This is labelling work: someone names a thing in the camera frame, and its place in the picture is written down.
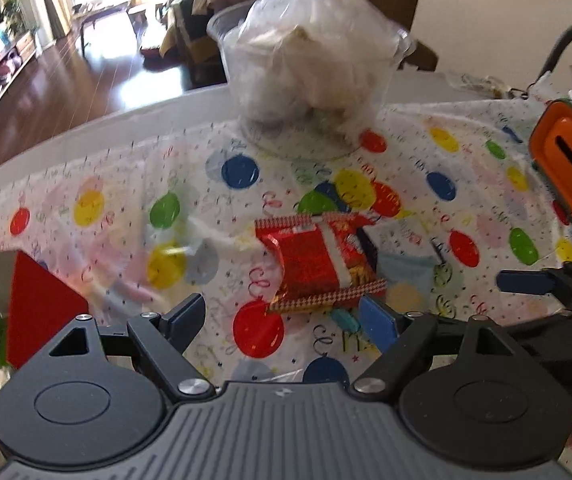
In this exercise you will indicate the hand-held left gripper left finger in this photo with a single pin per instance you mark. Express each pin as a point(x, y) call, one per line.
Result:
point(188, 316)

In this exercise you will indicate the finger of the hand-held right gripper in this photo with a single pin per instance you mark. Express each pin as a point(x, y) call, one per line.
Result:
point(521, 281)

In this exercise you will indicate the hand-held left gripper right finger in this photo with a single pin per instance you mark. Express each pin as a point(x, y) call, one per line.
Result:
point(378, 321)

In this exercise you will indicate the red checkered snack bag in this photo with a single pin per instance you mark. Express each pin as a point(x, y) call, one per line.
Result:
point(306, 260)

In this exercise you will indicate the red cardboard box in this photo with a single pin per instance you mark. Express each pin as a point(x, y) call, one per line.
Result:
point(40, 305)

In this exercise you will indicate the small teal snack packet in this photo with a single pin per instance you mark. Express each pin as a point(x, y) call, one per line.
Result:
point(343, 320)

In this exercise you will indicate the light blue snack packet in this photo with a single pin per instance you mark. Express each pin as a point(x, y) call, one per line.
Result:
point(406, 270)

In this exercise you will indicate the white and blue snack packet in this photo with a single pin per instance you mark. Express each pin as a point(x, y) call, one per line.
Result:
point(401, 237)

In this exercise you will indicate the orange tissue box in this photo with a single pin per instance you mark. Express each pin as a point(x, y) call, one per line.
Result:
point(556, 160)

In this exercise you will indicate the balloon print tablecloth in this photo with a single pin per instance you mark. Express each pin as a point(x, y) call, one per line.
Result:
point(115, 170)

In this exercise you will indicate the clear flat plastic packet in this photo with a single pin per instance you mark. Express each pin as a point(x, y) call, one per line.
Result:
point(471, 82)

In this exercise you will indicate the clear plastic tub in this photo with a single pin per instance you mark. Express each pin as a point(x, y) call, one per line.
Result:
point(316, 120)

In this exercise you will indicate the cluttered dark sofa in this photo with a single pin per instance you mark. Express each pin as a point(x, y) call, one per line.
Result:
point(190, 25)

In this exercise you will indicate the crumpled white plastic bags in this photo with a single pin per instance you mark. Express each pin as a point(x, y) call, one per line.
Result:
point(316, 35)

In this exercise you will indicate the dark coffee table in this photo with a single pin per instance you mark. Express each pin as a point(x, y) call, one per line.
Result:
point(105, 15)

